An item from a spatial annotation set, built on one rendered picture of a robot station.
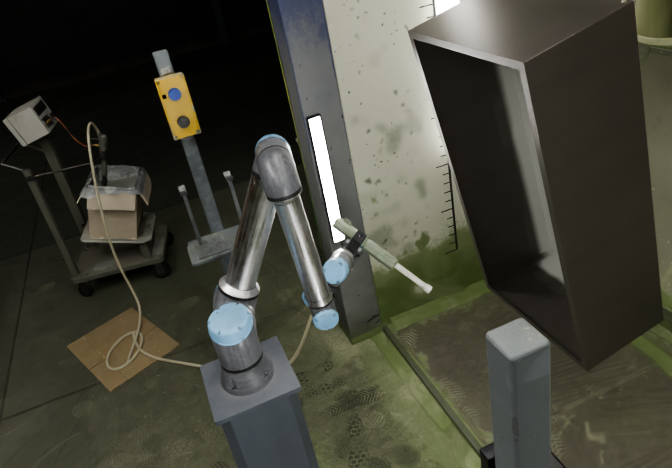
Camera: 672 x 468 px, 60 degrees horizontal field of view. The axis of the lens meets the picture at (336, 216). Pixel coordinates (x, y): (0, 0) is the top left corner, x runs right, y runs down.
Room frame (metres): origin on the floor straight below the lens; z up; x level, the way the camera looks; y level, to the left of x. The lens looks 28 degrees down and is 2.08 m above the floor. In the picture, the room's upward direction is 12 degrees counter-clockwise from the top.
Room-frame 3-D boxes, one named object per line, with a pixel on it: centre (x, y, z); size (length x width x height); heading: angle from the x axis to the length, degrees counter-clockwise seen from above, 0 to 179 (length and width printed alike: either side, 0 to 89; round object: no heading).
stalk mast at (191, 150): (2.49, 0.57, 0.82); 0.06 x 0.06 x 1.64; 16
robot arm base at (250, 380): (1.61, 0.42, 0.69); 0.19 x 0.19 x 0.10
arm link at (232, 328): (1.62, 0.42, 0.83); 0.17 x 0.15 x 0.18; 4
